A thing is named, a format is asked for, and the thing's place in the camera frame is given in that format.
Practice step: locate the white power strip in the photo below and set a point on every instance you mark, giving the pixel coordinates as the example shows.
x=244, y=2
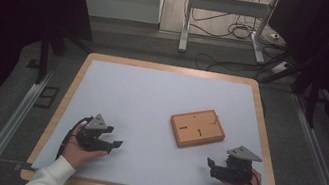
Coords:
x=280, y=68

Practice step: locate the wooden picture frame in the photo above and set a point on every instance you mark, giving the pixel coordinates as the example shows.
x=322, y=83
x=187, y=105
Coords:
x=197, y=128

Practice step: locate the white metal desk frame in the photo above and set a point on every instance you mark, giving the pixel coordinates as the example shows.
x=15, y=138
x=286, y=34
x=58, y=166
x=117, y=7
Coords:
x=227, y=5

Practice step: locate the person's left hand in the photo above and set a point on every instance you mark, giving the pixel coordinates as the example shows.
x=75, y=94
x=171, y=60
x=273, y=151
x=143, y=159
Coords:
x=78, y=152

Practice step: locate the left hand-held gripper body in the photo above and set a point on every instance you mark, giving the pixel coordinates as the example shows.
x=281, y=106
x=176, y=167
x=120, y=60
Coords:
x=91, y=134

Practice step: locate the white table sheet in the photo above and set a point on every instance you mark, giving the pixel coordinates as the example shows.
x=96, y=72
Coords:
x=150, y=103

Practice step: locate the black floor bracket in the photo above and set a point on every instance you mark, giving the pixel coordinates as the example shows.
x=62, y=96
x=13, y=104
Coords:
x=47, y=96

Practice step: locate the black metal stand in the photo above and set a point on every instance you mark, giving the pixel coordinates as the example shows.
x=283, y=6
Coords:
x=312, y=103
x=44, y=55

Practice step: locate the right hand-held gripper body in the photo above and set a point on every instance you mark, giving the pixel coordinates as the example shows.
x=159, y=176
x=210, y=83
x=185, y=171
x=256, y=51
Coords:
x=237, y=167

